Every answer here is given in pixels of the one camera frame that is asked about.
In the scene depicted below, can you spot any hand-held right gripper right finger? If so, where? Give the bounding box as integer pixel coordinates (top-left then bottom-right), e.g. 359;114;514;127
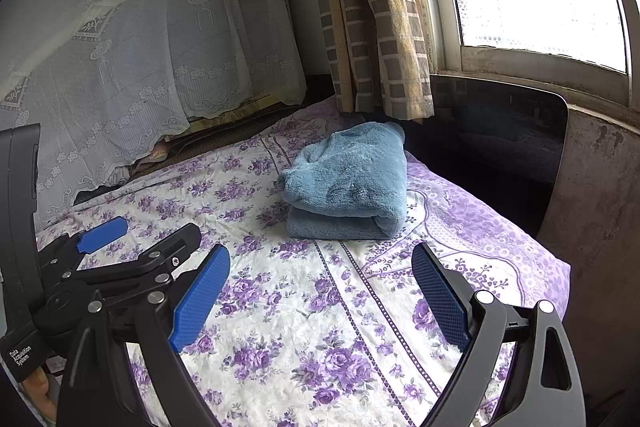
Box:
411;242;586;427

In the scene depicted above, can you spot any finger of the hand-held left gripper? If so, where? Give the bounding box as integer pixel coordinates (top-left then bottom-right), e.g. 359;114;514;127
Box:
75;223;202;303
40;216;129;260

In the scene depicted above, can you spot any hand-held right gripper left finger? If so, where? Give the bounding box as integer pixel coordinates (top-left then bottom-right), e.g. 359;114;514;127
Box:
57;244;232;427

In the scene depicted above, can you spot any blue fleece zip jacket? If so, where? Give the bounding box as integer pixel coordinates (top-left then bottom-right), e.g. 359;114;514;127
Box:
277;122;408;242

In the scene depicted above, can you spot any person's left hand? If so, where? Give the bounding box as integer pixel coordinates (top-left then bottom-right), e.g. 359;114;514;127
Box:
20;364;58;427

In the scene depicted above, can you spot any purple floral bedsheet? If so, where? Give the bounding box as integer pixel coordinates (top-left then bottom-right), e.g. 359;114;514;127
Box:
35;99;571;427

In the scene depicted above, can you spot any black glossy headboard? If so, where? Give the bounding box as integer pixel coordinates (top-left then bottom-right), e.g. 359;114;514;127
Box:
429;74;570;233

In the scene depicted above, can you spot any white lace cover cloth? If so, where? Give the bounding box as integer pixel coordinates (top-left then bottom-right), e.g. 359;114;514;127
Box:
0;0;308;218

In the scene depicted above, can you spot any brown checkered curtain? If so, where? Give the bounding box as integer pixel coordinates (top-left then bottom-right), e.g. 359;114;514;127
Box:
302;0;435;120

